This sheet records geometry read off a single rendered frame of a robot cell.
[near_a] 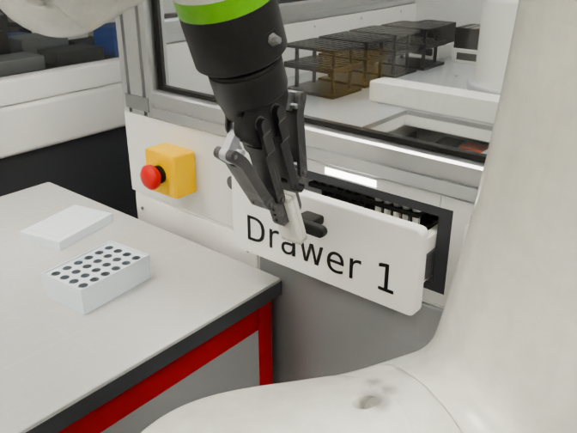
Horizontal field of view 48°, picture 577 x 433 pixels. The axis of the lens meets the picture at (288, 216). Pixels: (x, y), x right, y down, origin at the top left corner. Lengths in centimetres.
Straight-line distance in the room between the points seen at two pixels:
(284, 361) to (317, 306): 14
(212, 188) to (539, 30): 81
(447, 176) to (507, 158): 49
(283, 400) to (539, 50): 19
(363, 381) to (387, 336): 58
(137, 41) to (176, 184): 24
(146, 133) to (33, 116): 39
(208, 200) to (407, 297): 41
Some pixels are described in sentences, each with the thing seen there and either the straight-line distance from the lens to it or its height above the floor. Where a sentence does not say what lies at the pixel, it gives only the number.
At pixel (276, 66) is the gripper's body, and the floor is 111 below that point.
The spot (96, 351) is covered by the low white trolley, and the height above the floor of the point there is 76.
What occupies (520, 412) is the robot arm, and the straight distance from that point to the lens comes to 31.
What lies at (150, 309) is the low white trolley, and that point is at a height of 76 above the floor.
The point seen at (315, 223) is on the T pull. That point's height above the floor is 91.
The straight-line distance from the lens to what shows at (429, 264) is 81.
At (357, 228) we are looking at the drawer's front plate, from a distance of 77.
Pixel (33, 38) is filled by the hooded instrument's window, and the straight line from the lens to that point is 146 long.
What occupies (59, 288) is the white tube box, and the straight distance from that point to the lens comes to 93.
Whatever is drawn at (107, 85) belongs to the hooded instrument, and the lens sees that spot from 155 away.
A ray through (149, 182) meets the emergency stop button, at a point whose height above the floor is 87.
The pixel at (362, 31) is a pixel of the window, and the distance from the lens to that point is 81.
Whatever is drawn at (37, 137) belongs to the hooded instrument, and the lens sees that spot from 146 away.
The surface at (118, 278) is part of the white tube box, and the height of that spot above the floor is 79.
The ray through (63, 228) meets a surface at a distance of 113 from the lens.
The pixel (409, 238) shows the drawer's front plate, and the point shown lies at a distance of 73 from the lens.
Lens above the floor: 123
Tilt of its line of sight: 24 degrees down
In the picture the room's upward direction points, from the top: straight up
